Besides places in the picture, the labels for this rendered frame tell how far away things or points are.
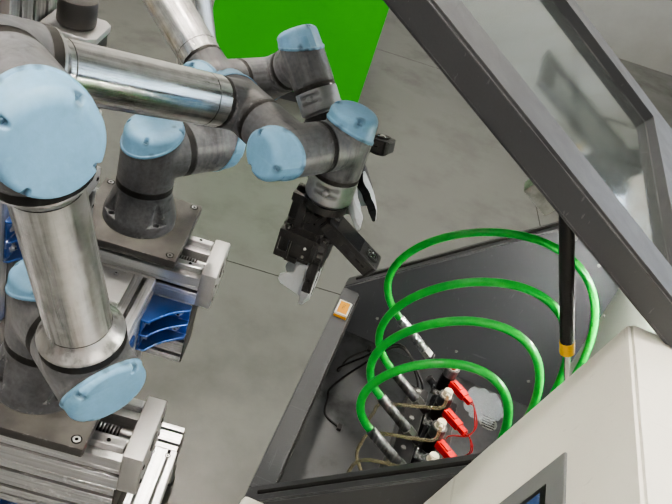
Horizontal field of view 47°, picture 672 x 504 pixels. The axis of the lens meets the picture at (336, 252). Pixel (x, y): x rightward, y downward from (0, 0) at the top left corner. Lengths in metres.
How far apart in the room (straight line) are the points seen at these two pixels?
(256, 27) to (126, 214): 3.08
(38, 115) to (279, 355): 2.29
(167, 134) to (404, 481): 0.80
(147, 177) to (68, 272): 0.66
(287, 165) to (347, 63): 3.65
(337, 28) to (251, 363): 2.31
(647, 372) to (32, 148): 0.67
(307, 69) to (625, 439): 0.82
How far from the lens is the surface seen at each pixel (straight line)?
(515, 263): 1.71
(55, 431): 1.28
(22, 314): 1.18
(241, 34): 4.63
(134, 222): 1.63
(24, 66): 0.81
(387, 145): 1.34
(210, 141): 1.63
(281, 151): 1.04
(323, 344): 1.65
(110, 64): 1.00
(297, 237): 1.21
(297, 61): 1.37
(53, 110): 0.79
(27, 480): 1.44
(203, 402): 2.75
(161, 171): 1.58
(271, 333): 3.06
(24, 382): 1.27
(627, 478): 0.80
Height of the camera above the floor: 2.03
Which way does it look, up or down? 34 degrees down
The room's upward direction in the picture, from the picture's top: 20 degrees clockwise
